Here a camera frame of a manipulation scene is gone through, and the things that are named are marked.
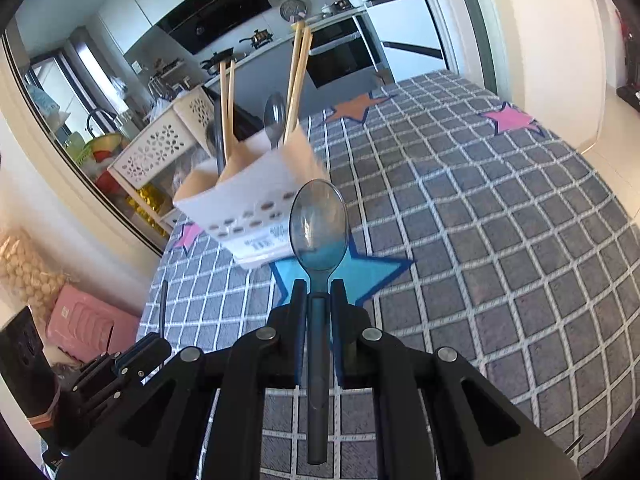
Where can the white refrigerator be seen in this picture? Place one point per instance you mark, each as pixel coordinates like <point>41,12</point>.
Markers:
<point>416,36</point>

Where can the white perforated storage rack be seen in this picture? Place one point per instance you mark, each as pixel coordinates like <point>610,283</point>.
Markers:
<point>146,168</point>

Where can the black range hood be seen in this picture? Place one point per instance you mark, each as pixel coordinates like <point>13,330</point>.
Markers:
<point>195,24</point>

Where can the pink plastic stool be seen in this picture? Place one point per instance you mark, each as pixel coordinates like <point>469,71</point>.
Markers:
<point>85,327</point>

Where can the long plain wooden chopstick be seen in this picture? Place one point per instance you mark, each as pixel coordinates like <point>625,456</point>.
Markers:
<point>162,304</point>

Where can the white plastic utensil holder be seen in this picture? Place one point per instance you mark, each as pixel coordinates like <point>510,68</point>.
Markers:
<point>246,206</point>

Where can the black kitchen faucet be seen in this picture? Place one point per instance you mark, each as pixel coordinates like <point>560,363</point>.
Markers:
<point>103,119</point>

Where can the dark spoon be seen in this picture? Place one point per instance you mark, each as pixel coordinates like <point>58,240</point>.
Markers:
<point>216,138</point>
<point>274,118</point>

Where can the blue patterned chopstick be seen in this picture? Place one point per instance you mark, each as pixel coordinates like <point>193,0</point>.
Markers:
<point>299,82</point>

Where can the black built-in oven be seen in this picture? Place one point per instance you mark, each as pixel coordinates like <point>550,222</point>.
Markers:
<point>339,50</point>

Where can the black wok on stove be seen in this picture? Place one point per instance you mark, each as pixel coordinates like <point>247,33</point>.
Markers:
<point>211,65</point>

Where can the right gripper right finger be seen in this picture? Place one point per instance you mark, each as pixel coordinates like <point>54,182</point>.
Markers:
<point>366,357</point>

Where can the bag of peanuts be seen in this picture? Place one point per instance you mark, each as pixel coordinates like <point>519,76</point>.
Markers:
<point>27,276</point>

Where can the grey checkered tablecloth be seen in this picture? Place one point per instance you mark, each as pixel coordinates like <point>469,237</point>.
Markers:
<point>483,242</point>

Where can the brass pot on stove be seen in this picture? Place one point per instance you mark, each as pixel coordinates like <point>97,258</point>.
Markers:
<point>260,38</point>

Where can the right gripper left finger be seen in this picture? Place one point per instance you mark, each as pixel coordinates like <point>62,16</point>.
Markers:
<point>270,357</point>

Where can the wooden chopstick horizontal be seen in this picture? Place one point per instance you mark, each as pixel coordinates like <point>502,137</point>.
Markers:
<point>223,84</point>
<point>230,97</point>

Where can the dark spoon lowest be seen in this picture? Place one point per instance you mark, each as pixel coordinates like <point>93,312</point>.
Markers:
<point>319,234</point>

